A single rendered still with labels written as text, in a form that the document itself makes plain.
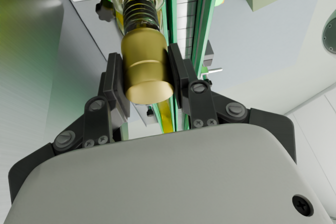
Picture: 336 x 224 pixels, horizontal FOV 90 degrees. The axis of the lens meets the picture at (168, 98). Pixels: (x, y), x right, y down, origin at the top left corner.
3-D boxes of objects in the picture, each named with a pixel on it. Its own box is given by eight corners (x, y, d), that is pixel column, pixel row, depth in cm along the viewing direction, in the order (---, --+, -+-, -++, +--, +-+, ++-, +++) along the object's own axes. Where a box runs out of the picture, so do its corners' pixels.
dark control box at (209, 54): (190, 41, 70) (194, 57, 66) (208, 38, 70) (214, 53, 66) (188, 54, 77) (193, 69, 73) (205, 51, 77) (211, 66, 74)
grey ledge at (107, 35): (61, -50, 35) (53, -18, 30) (102, -56, 35) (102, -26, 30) (144, 112, 121) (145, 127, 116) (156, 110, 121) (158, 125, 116)
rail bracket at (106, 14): (70, -41, 29) (61, 8, 24) (109, -47, 30) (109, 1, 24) (82, -17, 33) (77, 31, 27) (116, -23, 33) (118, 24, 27)
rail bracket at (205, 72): (194, 50, 56) (204, 84, 50) (215, 46, 56) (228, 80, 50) (193, 58, 60) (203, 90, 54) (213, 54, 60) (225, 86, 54)
